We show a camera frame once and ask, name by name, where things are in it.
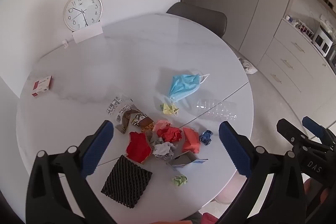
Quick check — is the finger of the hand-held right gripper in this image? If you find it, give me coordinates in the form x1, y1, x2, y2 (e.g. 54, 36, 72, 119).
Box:
276, 118, 312, 147
302, 116, 336, 146

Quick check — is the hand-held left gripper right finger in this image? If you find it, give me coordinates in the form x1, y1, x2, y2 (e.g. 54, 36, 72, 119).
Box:
218, 121, 307, 224

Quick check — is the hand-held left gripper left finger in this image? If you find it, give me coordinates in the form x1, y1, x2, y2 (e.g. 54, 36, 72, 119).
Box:
25, 120, 117, 224

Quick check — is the blue wrapper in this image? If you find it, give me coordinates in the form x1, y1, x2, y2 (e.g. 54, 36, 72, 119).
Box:
199, 130, 214, 146

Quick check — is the brown snack wrapper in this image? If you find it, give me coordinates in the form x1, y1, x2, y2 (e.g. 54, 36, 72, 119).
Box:
115, 105, 141, 134

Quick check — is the red paper piece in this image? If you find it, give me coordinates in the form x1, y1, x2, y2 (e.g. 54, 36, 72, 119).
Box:
126, 131, 153, 164

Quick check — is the orange-red packet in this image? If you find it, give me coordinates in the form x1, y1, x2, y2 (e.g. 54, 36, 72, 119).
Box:
182, 128, 201, 154

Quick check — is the black foam mesh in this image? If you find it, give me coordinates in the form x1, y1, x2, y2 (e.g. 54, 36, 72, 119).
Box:
101, 155, 153, 209

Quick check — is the clear plastic wrapper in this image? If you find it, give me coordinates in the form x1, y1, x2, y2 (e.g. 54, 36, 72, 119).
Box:
106, 94, 129, 116

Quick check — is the clear plastic bottle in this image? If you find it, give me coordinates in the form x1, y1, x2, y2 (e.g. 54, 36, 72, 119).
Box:
195, 99, 238, 122

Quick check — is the patterned snack wrapper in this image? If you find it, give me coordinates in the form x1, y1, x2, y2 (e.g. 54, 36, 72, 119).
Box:
131, 112, 155, 133

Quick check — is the small grey carton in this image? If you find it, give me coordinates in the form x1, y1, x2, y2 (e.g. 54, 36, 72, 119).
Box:
168, 151, 209, 168

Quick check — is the green paper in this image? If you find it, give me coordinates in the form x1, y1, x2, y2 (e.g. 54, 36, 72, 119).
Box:
172, 174, 188, 187

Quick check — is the grey paper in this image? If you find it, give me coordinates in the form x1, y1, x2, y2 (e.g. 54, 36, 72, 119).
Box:
152, 137, 176, 160

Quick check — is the pink paper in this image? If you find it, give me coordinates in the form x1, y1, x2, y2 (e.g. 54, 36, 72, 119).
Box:
153, 120, 172, 133

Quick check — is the yellow paper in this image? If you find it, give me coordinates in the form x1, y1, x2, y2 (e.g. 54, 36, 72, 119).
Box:
160, 103, 180, 116

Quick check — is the blue face mask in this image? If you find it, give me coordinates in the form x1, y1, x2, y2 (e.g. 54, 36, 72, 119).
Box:
167, 72, 211, 104

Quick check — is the person's right hand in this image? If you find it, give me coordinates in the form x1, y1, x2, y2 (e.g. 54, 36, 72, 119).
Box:
304, 179, 330, 201

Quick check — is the beige drawer unit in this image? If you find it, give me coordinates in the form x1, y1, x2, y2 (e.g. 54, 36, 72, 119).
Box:
259, 18, 336, 120

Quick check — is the pink floral clothing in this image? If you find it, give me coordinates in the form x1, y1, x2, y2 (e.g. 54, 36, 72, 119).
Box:
202, 212, 222, 224

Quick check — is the white crumpled bag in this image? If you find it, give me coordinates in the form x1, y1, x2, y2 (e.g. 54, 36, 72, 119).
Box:
238, 57, 258, 74

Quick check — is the red and white box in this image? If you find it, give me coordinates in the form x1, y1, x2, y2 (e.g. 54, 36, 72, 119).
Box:
31, 75, 53, 96

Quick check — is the white countertop oven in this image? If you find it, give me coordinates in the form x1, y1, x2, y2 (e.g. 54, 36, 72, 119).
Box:
312, 25, 336, 57

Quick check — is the white dish rack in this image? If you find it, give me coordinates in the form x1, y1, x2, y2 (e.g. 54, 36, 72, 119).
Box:
297, 20, 315, 42

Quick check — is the white card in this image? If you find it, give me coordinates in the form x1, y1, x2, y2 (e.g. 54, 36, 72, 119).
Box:
72, 23, 103, 44

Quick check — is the tall beige cabinet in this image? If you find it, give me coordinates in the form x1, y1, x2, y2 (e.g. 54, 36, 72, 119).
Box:
181, 0, 298, 59

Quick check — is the grey chair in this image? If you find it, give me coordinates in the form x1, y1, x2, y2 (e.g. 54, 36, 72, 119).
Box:
166, 2, 227, 39

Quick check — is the round white wall clock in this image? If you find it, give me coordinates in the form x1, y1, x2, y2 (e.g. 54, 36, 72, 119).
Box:
63, 0, 104, 31

